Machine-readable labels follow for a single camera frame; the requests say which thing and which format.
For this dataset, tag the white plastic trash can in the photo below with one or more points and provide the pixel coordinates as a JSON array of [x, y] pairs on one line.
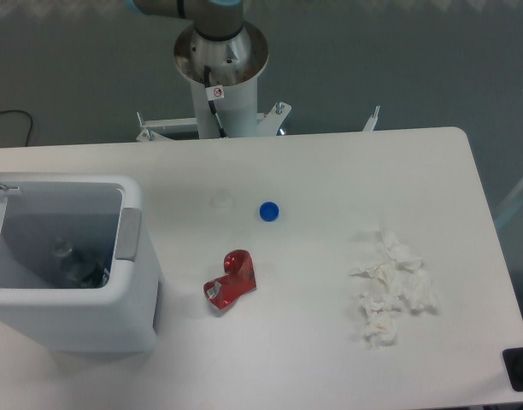
[[103, 213]]

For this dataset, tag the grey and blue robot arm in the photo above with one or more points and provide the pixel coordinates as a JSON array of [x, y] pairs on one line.
[[214, 20]]

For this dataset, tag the blue bottle cap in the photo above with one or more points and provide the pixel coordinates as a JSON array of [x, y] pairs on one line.
[[269, 211]]

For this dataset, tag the crushed red can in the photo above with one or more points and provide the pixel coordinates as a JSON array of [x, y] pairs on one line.
[[238, 279]]

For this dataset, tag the crumpled white tissue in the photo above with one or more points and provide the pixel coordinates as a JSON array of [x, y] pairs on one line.
[[394, 283]]

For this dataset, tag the plastic bottle in bin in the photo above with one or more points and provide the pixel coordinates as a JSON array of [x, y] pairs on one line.
[[82, 268]]

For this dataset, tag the black device at edge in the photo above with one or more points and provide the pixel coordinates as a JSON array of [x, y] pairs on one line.
[[513, 360]]

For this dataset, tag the white pedestal base frame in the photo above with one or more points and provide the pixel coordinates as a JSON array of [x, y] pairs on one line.
[[267, 124]]

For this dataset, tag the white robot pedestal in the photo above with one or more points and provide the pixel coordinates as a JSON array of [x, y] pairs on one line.
[[223, 77]]

